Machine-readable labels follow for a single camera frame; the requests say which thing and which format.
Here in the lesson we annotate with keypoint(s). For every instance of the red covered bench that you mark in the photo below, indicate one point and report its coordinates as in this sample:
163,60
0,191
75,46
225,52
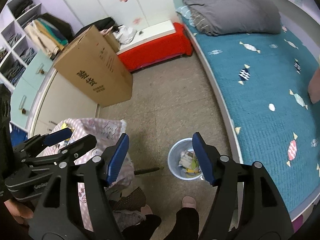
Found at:
155,50

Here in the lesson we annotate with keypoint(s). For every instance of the dark woven stool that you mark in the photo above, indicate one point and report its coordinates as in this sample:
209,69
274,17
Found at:
135,197

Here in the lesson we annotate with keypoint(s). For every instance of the white board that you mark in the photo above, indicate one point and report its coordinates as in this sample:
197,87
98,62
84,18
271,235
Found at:
155,31

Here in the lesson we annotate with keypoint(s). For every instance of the grey quilt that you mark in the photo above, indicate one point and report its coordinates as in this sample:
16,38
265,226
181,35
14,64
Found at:
230,10

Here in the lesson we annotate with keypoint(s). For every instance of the purple stool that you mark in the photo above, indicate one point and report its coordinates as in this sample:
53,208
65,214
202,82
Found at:
297,223

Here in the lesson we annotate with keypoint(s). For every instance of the blue plastic bin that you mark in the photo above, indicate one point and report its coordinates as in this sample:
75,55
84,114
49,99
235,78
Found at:
175,155

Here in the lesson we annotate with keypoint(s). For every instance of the black clothes pile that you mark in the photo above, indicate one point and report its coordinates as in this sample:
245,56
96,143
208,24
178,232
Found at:
102,23

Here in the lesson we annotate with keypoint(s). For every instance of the round table pink checked cloth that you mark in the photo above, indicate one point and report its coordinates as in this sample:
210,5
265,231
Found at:
105,127

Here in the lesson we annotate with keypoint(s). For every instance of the dark folded clothes stack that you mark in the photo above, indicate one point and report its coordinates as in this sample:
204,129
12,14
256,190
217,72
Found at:
13,71

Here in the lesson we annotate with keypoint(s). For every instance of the pink slipper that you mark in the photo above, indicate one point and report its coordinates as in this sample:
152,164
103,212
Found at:
147,209
189,202

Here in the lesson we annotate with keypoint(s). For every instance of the black folded clothes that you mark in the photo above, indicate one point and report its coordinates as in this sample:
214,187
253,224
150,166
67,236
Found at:
21,6

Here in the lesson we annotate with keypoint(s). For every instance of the bed with teal cover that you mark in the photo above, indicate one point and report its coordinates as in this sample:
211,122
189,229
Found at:
262,80

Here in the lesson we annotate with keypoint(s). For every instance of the beige hanging jacket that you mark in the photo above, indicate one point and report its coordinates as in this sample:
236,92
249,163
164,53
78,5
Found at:
40,37

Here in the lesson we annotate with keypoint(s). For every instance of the lavender stepped shelf cabinet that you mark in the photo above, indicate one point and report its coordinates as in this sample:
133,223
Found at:
32,65

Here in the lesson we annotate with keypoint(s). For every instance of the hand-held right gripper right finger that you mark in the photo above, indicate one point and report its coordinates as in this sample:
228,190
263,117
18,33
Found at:
203,157

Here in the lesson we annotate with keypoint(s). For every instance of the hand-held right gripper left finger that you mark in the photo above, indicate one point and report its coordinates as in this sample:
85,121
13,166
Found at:
117,158

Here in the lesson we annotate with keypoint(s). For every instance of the green hanging garment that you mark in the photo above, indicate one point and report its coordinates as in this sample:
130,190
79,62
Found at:
56,33

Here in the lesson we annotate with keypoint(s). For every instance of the yellow and white small box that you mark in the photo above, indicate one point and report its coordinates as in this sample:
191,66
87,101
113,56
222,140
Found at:
64,125

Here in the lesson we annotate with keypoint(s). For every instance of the person's left hand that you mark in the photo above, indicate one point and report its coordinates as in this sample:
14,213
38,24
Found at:
18,211

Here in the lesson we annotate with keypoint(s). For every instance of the yellow packets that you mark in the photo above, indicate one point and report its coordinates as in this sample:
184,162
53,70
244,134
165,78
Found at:
191,172

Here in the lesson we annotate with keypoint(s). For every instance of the large cardboard box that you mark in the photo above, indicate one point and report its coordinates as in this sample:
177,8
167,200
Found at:
95,65

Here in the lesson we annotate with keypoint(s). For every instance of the grey folded jeans stack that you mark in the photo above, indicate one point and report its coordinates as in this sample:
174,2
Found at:
28,55

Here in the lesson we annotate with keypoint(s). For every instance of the pine cone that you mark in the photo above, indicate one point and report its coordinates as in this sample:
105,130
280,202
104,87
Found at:
42,72
24,110

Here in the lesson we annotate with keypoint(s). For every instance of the clear plastic wrapper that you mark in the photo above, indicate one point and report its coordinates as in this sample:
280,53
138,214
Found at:
186,157

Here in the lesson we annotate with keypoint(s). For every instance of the beige low cabinet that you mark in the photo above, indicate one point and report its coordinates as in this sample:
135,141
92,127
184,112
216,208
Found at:
65,100

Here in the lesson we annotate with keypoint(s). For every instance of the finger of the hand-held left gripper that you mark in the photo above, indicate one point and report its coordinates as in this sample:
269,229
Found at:
58,136
80,145

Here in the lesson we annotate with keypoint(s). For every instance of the table leg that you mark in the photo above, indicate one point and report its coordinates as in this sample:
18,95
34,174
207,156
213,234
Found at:
147,171

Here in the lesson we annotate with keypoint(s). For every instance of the checked teal pillow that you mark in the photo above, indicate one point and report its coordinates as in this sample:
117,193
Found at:
183,11

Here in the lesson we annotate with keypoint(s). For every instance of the small cardboard box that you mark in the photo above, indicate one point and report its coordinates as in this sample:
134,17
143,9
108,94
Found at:
111,41

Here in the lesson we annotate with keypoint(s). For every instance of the white plastic bag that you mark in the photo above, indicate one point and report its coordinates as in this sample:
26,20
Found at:
125,35

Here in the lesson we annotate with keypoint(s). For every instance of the person's right leg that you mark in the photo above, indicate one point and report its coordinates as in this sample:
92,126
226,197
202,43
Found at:
186,222

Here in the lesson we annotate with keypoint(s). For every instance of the green leaves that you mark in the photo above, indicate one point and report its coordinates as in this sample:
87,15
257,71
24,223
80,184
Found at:
193,165

